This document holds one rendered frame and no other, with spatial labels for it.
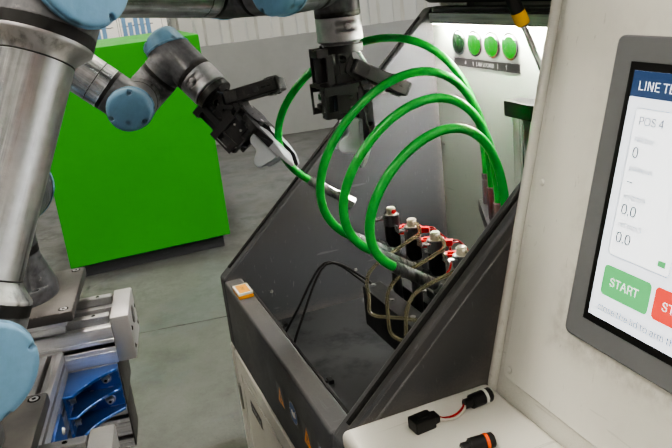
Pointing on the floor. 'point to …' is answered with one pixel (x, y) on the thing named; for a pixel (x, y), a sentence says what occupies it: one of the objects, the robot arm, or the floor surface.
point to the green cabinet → (136, 177)
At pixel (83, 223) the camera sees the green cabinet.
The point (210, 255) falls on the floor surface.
